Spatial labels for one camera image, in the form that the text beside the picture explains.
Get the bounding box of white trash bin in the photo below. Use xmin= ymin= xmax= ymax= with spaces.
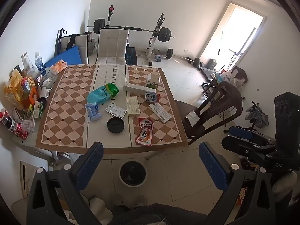
xmin=118 ymin=160 xmax=148 ymax=187

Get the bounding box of brown checkered table mat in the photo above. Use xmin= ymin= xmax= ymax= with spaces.
xmin=36 ymin=63 xmax=188 ymax=149

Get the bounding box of silver blister pack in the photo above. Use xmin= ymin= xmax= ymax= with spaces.
xmin=105 ymin=104 xmax=127 ymax=119

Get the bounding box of red soda can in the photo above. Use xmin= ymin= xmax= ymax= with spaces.
xmin=12 ymin=122 xmax=28 ymax=139

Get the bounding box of beige upholstered chair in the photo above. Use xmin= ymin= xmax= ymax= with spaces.
xmin=96 ymin=29 xmax=130 ymax=65

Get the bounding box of dark blue bag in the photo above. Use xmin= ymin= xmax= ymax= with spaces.
xmin=125 ymin=47 xmax=137 ymax=65

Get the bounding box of red snack packet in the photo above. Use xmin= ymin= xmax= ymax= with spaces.
xmin=135 ymin=118 xmax=154 ymax=146

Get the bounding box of flat white box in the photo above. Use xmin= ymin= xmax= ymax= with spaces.
xmin=126 ymin=96 xmax=140 ymax=116

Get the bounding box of blue printed plastic bag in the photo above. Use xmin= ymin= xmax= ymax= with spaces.
xmin=85 ymin=103 xmax=102 ymax=122

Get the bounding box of green white tissue box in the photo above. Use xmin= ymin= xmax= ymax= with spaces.
xmin=145 ymin=73 xmax=161 ymax=90

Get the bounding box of blue label water bottle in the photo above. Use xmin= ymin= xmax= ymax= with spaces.
xmin=35 ymin=52 xmax=46 ymax=76

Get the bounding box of white crumpled wrapper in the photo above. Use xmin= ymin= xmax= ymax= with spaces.
xmin=39 ymin=85 xmax=51 ymax=98

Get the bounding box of long white box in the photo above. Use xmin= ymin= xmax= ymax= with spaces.
xmin=123 ymin=84 xmax=156 ymax=94

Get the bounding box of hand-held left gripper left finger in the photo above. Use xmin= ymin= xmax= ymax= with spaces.
xmin=26 ymin=142 xmax=105 ymax=225

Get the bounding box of orange tissue pack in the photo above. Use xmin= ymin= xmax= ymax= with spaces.
xmin=50 ymin=60 xmax=68 ymax=75

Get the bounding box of stick vacuum cleaner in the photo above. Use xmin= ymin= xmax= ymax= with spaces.
xmin=106 ymin=5 xmax=115 ymax=27

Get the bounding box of yellow snack bag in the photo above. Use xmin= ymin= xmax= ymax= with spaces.
xmin=4 ymin=71 xmax=24 ymax=104

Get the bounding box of teal green rice bag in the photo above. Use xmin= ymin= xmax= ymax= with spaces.
xmin=87 ymin=84 xmax=119 ymax=104

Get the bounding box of curl bar with plates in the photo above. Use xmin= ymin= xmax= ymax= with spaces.
xmin=153 ymin=48 xmax=174 ymax=60

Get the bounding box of dark wooden chair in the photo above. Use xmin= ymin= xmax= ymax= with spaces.
xmin=181 ymin=81 xmax=243 ymax=146

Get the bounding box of white tissue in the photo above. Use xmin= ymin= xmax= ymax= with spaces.
xmin=186 ymin=111 xmax=200 ymax=125

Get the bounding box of orange box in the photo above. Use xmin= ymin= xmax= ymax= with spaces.
xmin=22 ymin=87 xmax=39 ymax=110

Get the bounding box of white squat rack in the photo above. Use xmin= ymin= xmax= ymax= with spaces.
xmin=145 ymin=13 xmax=165 ymax=66

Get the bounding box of blue foam mat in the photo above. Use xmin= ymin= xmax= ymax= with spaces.
xmin=44 ymin=46 xmax=83 ymax=68

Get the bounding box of person's dark fleece clothing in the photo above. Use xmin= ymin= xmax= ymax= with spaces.
xmin=115 ymin=204 xmax=208 ymax=225

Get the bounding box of clear glass bottle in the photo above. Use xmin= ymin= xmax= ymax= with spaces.
xmin=22 ymin=53 xmax=39 ymax=78

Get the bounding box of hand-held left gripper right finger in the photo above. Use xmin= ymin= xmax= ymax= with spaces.
xmin=199 ymin=142 xmax=276 ymax=225

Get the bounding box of white plastic bag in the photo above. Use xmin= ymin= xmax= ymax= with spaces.
xmin=218 ymin=70 xmax=244 ymax=88

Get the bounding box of red drink carton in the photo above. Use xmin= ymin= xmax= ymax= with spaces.
xmin=21 ymin=77 xmax=31 ymax=92

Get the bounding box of person's right forearm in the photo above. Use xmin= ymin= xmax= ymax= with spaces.
xmin=273 ymin=172 xmax=299 ymax=216

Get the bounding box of grey cloth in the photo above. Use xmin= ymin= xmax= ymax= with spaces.
xmin=245 ymin=103 xmax=269 ymax=128

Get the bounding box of white medicine box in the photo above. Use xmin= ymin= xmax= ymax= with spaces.
xmin=149 ymin=103 xmax=172 ymax=123

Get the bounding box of beige chair with black bag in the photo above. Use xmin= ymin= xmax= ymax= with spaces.
xmin=58 ymin=34 xmax=89 ymax=64

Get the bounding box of black barbell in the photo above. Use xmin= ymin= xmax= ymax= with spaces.
xmin=87 ymin=18 xmax=175 ymax=43

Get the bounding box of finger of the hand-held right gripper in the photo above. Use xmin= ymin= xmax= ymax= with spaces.
xmin=228 ymin=126 xmax=270 ymax=144
xmin=221 ymin=136 xmax=276 ymax=160

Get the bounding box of floor barbell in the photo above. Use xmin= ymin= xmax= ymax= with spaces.
xmin=173 ymin=56 xmax=205 ymax=69

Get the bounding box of blue white milk carton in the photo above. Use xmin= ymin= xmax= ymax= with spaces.
xmin=145 ymin=93 xmax=160 ymax=103

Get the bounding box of green white small box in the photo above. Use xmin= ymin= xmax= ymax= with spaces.
xmin=33 ymin=101 xmax=44 ymax=119

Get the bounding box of black round lid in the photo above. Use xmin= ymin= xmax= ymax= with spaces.
xmin=106 ymin=117 xmax=125 ymax=134

